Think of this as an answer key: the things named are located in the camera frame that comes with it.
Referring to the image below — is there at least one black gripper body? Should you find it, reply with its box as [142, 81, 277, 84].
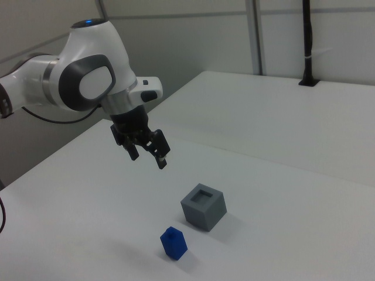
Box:
[110, 105, 154, 146]

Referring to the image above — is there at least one blue block with knob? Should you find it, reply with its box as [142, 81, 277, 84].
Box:
[159, 225, 188, 261]

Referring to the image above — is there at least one grey hollow cuboid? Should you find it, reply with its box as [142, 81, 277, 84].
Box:
[180, 183, 228, 233]

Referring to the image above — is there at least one grey metal partition post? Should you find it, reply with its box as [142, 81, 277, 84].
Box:
[245, 0, 265, 76]
[96, 0, 110, 22]

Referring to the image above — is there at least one black clamped mount pole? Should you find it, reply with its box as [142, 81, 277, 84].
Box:
[298, 0, 320, 87]

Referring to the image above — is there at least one white cable tie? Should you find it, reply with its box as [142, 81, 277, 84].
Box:
[304, 47, 334, 60]

